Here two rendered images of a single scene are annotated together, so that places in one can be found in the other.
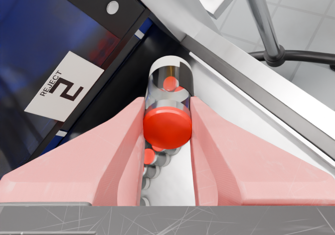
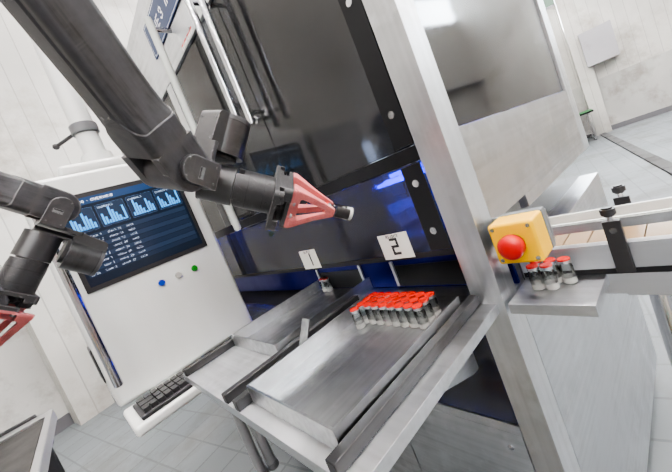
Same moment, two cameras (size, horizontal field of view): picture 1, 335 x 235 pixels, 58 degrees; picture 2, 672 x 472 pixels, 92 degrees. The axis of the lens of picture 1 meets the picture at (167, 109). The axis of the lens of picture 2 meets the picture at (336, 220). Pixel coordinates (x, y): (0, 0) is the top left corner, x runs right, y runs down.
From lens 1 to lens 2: 0.48 m
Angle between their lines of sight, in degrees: 61
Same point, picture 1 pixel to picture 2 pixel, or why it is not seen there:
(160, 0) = (463, 252)
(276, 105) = (430, 345)
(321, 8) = not seen: outside the picture
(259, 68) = (465, 338)
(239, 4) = not seen: outside the picture
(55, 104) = (387, 247)
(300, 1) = not seen: outside the picture
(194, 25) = (485, 294)
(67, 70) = (400, 238)
